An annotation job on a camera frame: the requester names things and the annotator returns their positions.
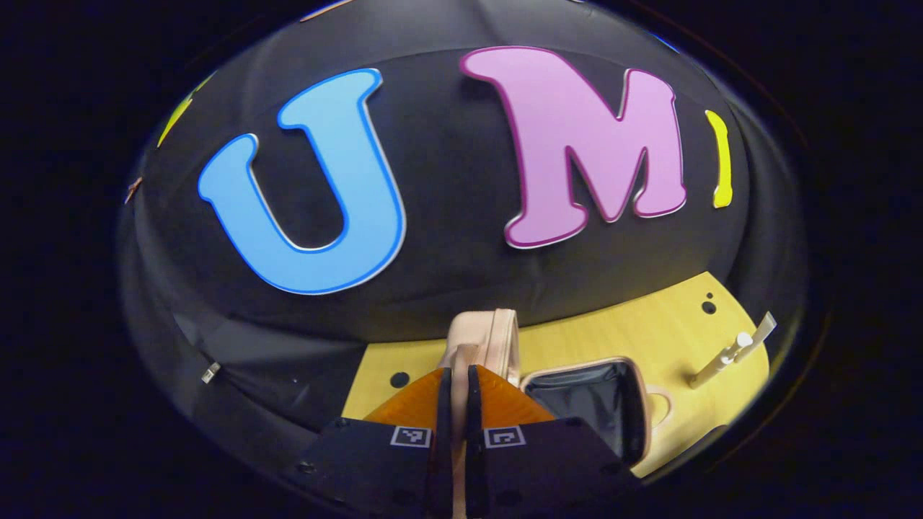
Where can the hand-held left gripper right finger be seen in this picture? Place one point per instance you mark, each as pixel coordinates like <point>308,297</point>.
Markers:
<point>548,461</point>

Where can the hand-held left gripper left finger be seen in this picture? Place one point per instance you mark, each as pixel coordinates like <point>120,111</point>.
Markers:
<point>375,461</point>

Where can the white pump bottle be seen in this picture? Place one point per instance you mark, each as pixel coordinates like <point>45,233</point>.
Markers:
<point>714,367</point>

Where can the white squeeze tube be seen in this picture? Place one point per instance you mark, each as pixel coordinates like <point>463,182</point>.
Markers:
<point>764,331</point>

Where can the silver binder clip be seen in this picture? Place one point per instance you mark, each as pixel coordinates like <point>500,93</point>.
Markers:
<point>210,373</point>

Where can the black backdrop cloth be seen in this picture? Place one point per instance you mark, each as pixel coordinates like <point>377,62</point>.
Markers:
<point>447,274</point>

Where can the copper binder clip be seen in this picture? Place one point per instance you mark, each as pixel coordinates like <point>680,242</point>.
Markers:
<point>133,190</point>

